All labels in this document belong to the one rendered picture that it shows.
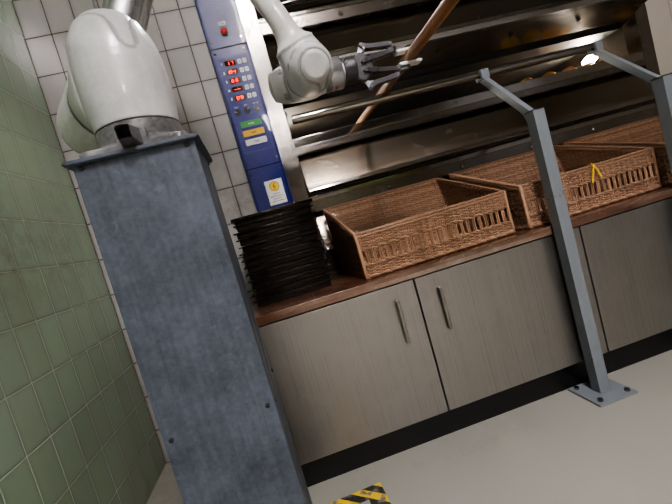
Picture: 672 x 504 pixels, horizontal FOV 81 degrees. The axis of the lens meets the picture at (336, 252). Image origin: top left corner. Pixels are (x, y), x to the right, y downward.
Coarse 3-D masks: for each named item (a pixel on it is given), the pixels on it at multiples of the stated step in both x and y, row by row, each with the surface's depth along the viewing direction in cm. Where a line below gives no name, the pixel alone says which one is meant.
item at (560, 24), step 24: (600, 0) 173; (624, 0) 178; (480, 24) 166; (504, 24) 168; (528, 24) 173; (552, 24) 179; (576, 24) 186; (600, 24) 193; (432, 48) 168; (456, 48) 174; (480, 48) 180; (504, 48) 187
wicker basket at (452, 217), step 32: (384, 192) 173; (448, 192) 170; (480, 192) 147; (352, 224) 169; (384, 224) 170; (416, 224) 128; (448, 224) 129; (480, 224) 153; (512, 224) 133; (352, 256) 137; (384, 256) 163; (416, 256) 128
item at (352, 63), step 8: (352, 56) 109; (360, 56) 111; (344, 64) 108; (352, 64) 108; (360, 64) 111; (368, 64) 112; (352, 72) 109; (360, 72) 111; (368, 72) 112; (352, 80) 111; (360, 80) 112
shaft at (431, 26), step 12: (444, 0) 87; (456, 0) 85; (444, 12) 89; (432, 24) 95; (420, 36) 102; (408, 48) 111; (420, 48) 106; (408, 60) 114; (384, 84) 135; (372, 108) 156; (360, 120) 175
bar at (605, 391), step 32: (512, 64) 144; (384, 96) 137; (512, 96) 131; (544, 128) 122; (544, 160) 123; (544, 192) 127; (576, 256) 125; (576, 288) 126; (576, 320) 129; (608, 384) 128
